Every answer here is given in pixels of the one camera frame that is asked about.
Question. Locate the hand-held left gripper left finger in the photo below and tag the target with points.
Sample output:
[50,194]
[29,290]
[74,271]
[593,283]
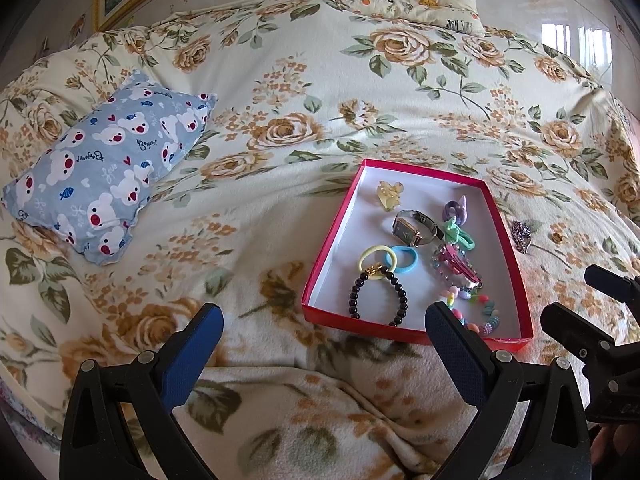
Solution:
[195,360]

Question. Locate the silver wrist watch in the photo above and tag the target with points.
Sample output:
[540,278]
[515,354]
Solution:
[402,230]

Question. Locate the yellow heart hair clip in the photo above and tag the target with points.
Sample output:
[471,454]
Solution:
[387,197]

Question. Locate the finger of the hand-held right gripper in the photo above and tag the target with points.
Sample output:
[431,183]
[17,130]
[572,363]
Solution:
[612,282]
[575,330]

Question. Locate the floral bed sheet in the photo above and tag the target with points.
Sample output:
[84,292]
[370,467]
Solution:
[300,60]

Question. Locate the red cardboard box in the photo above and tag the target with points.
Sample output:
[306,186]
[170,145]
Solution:
[340,280]

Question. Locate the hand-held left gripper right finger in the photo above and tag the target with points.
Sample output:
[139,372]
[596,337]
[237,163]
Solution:
[455,355]

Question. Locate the floral fleece blanket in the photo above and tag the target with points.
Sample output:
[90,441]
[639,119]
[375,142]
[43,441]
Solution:
[300,410]

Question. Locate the pink hair clip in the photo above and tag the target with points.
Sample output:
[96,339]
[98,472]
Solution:
[462,265]
[436,260]

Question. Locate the blue bear print pillow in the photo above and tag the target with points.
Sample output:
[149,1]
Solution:
[115,160]

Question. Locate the leaf shaped brooch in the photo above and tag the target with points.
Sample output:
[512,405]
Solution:
[522,235]

